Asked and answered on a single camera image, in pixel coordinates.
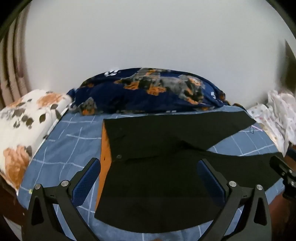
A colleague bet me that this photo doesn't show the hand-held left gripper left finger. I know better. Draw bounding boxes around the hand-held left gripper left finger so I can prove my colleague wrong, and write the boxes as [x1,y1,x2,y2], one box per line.
[24,158,102,241]

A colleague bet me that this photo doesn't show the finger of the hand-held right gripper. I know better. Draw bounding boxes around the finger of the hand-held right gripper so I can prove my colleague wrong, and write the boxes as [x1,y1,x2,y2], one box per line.
[270,156,293,179]

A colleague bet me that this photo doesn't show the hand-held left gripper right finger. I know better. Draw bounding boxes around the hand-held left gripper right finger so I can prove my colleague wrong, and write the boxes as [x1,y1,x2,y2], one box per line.
[196,158,272,241]

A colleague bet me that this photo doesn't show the black pants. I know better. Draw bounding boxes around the black pants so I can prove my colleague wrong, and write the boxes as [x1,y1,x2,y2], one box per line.
[94,109,286,233]

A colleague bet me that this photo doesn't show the person's right forearm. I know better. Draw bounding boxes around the person's right forearm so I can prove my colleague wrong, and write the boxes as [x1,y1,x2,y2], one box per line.
[269,193,296,241]

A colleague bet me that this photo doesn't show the blue checked bed sheet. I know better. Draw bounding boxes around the blue checked bed sheet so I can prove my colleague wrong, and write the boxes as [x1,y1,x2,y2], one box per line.
[17,104,286,241]

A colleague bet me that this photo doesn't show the white dotted cloth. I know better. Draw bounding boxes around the white dotted cloth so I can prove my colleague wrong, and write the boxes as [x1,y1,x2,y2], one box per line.
[247,89,296,151]

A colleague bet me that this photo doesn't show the white orange floral pillow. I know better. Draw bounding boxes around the white orange floral pillow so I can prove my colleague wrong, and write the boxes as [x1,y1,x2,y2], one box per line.
[0,89,73,192]

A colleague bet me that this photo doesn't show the navy dog print blanket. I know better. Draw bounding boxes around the navy dog print blanket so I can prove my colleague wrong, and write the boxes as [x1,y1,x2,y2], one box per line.
[67,67,232,115]

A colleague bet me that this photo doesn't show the beige curtain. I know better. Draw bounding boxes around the beige curtain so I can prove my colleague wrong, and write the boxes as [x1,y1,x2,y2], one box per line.
[0,14,31,109]

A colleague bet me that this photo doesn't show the wooden bed frame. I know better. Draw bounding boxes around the wooden bed frame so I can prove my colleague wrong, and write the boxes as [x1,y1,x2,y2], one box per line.
[0,175,28,233]

